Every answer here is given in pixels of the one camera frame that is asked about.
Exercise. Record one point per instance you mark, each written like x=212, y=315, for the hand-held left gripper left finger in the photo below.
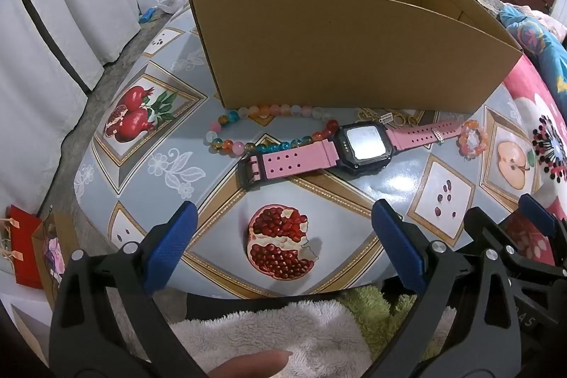
x=170, y=245

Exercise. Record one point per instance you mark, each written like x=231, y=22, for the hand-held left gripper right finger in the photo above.
x=398, y=245

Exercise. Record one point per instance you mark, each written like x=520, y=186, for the blue printed quilt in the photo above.
x=531, y=37

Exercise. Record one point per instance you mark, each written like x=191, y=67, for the small silver charm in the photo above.
x=438, y=136

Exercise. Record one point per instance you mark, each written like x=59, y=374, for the red gift bag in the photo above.
x=24, y=245

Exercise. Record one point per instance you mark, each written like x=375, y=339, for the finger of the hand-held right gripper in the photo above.
x=538, y=213
x=483, y=227

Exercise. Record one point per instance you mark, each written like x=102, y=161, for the green fluffy cloth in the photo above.
x=367, y=307

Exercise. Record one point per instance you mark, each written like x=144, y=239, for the fruit print plastic sheet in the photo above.
x=354, y=201

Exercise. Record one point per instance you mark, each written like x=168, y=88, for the brown cardboard box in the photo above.
x=332, y=50

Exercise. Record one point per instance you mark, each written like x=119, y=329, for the white fluffy towel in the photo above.
x=288, y=329

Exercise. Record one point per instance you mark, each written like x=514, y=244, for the person's left hand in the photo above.
x=252, y=364

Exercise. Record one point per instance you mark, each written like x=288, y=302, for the gold earrings with silver charm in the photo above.
x=386, y=117

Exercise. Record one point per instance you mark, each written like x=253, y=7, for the brown paper bag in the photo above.
x=48, y=254

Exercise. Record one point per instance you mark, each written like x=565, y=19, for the small blue object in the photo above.
x=147, y=15

